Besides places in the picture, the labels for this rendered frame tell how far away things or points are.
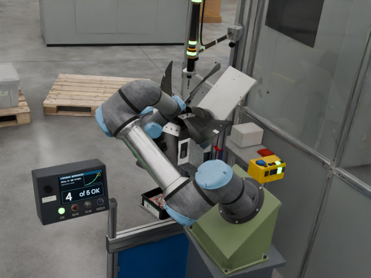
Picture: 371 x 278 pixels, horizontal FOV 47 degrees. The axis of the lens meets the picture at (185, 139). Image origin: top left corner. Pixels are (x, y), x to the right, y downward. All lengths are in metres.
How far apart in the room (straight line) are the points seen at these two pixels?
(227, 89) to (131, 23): 5.40
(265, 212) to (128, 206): 2.13
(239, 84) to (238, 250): 1.17
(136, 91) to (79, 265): 1.78
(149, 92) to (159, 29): 6.43
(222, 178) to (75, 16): 6.37
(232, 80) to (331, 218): 0.96
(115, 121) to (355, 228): 1.47
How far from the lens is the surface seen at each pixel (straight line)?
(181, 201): 1.47
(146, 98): 1.52
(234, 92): 2.46
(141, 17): 7.80
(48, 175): 1.63
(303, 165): 2.62
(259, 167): 2.13
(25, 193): 3.77
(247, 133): 2.70
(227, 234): 1.59
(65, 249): 3.19
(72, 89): 5.44
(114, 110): 1.52
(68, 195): 1.67
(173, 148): 2.23
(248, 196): 1.56
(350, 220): 2.47
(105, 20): 7.67
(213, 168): 1.45
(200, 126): 2.11
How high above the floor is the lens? 2.12
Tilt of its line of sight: 27 degrees down
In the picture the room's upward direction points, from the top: 6 degrees clockwise
